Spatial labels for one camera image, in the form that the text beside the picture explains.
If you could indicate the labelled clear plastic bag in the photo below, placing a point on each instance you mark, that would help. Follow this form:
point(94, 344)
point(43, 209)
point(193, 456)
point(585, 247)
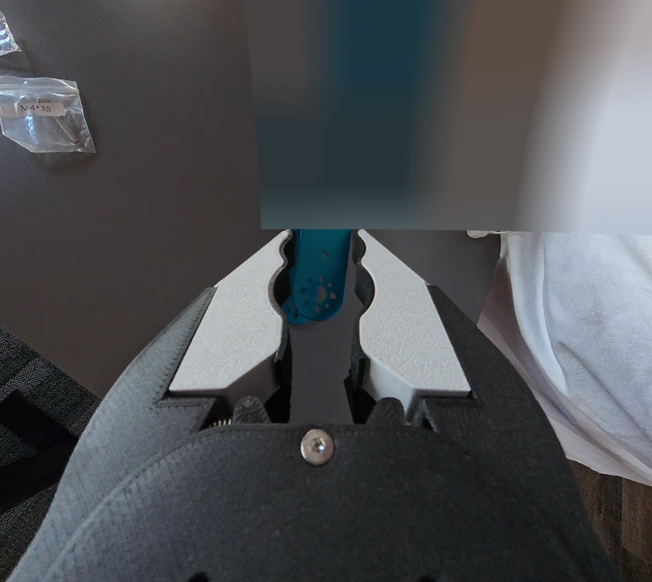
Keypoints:
point(46, 128)

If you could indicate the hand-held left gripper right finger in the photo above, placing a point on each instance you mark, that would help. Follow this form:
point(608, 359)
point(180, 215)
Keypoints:
point(407, 337)

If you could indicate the blue toy robot arm base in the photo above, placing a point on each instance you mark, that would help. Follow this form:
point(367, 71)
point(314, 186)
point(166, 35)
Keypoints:
point(318, 286)

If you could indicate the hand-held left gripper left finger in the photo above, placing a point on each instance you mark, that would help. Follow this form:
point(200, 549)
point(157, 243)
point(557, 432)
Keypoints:
point(239, 332)

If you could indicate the person in white shirt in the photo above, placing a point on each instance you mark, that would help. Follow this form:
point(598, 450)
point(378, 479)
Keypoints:
point(575, 312)

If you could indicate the grey desk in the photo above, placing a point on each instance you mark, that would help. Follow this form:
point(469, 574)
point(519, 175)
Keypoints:
point(153, 210)

